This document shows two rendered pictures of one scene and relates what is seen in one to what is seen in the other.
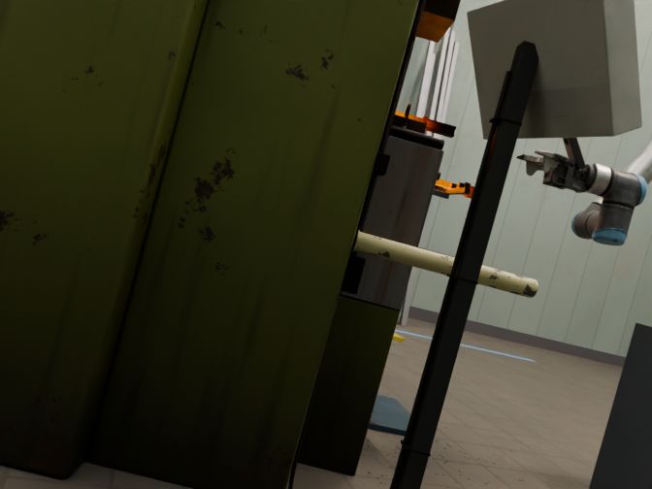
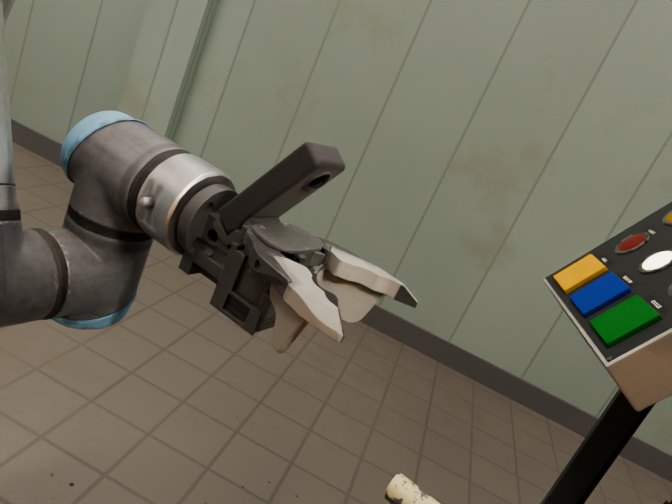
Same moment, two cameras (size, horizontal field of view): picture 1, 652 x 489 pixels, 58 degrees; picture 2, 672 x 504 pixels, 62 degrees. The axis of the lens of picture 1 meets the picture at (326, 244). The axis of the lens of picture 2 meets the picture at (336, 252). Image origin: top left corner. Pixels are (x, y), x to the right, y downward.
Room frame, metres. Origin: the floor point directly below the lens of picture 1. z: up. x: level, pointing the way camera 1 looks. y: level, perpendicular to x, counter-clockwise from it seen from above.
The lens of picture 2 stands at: (2.16, -0.36, 1.17)
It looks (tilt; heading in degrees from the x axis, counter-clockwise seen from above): 18 degrees down; 207
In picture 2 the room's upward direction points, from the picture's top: 24 degrees clockwise
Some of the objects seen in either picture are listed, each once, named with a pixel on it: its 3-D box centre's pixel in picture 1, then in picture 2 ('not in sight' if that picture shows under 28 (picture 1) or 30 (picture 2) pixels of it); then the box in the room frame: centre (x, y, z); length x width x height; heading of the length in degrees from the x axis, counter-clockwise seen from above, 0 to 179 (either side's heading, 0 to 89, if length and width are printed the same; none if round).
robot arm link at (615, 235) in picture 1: (610, 223); (91, 264); (1.79, -0.82, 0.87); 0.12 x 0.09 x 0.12; 3
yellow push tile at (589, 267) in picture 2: not in sight; (580, 275); (1.13, -0.45, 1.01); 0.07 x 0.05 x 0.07; 28
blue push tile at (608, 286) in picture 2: not in sight; (600, 296); (1.22, -0.40, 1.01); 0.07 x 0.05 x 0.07; 28
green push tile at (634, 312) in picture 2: not in sight; (625, 322); (1.31, -0.35, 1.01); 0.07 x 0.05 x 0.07; 28
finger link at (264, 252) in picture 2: not in sight; (278, 265); (1.80, -0.59, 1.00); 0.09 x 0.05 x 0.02; 59
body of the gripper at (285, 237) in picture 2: (568, 174); (249, 256); (1.77, -0.64, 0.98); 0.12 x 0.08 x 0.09; 93
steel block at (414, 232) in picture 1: (319, 206); not in sight; (1.76, 0.05, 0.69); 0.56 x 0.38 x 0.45; 93
